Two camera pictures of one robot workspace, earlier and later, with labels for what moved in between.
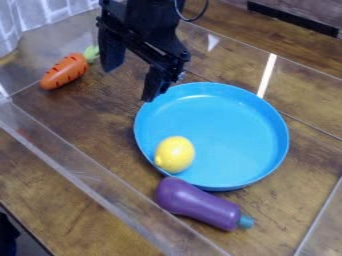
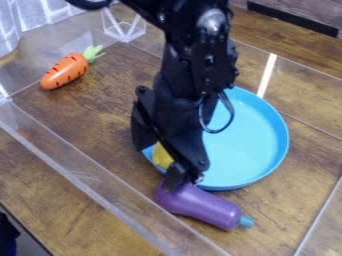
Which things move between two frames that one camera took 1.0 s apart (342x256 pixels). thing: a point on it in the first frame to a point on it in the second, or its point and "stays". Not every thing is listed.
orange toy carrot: x=68 y=69 stays
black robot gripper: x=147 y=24 to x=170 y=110
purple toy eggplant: x=179 y=198 stays
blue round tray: x=234 y=127 stays
